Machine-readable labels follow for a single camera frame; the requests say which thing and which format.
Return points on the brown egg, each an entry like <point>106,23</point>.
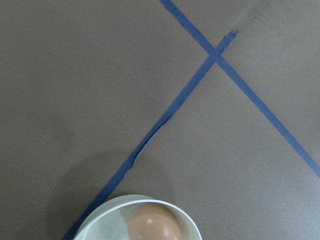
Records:
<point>153,221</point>

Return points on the white round bowl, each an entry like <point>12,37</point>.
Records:
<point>110,220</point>

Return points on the long blue tape strip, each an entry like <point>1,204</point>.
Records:
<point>240,82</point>

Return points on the crossing blue tape strip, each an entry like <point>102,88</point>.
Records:
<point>127,165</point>

